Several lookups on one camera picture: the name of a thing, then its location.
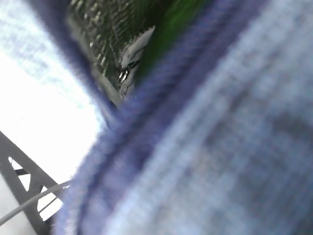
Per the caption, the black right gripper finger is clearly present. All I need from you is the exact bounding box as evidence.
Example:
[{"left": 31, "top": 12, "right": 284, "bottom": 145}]
[{"left": 0, "top": 133, "right": 66, "bottom": 235}]

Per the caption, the green cucumber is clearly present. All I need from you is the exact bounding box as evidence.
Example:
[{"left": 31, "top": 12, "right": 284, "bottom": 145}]
[{"left": 136, "top": 0, "right": 210, "bottom": 77}]

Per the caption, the dark navy lunch bag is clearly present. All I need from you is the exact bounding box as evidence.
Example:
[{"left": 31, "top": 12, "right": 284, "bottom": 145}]
[{"left": 24, "top": 0, "right": 313, "bottom": 235}]

